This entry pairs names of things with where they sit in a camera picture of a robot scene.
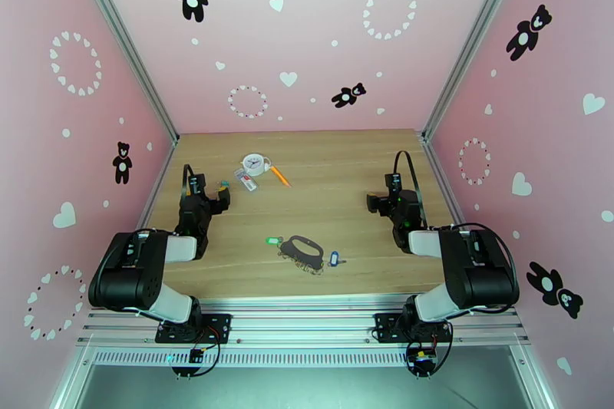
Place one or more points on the green tagged key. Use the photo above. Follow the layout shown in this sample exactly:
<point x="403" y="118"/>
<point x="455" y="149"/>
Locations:
<point x="271" y="241"/>

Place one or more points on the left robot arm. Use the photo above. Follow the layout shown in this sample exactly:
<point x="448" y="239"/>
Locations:
<point x="124" y="273"/>

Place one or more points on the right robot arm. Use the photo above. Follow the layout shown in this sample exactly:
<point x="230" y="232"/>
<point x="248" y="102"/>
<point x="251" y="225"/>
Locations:
<point x="479" y="273"/>

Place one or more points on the teal binder clips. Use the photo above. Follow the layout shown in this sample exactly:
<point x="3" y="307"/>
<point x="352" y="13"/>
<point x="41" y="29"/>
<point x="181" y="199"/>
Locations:
<point x="223" y="181"/>

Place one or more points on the clear box with red label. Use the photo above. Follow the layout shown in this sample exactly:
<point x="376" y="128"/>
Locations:
<point x="246" y="180"/>

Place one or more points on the white alarm clock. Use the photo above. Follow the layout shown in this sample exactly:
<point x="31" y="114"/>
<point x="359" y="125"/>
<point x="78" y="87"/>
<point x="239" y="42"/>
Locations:
<point x="253" y="163"/>

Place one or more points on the orange pencil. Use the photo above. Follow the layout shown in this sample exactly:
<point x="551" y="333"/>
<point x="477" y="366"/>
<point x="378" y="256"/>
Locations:
<point x="280" y="176"/>

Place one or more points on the grey steel platform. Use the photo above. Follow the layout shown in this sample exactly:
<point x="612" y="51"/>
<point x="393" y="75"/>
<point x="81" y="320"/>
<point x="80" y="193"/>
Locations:
<point x="307" y="388"/>

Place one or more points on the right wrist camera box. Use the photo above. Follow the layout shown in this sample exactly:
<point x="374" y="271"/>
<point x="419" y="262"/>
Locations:
<point x="393" y="181"/>

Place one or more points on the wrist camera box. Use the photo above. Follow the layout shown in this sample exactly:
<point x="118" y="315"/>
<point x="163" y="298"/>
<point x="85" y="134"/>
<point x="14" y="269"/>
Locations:
<point x="393" y="181"/>
<point x="197" y="182"/>

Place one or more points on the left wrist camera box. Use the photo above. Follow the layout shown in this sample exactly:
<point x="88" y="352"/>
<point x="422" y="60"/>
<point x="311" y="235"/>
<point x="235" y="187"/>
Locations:
<point x="197" y="182"/>

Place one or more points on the aluminium table edge rail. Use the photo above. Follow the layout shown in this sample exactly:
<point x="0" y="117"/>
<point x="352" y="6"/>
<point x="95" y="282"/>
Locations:
<point x="158" y="182"/>
<point x="445" y="182"/>

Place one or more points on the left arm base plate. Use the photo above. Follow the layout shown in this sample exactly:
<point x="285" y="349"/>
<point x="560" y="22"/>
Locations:
<point x="220" y="326"/>

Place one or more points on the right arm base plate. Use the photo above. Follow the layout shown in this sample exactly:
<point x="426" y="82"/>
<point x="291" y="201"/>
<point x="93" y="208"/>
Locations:
<point x="383" y="326"/>

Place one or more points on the aluminium mounting rail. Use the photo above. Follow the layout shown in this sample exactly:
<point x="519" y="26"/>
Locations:
<point x="307" y="321"/>

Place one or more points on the aluminium corner post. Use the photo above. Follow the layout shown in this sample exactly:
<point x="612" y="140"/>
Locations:
<point x="124" y="38"/>
<point x="472" y="38"/>

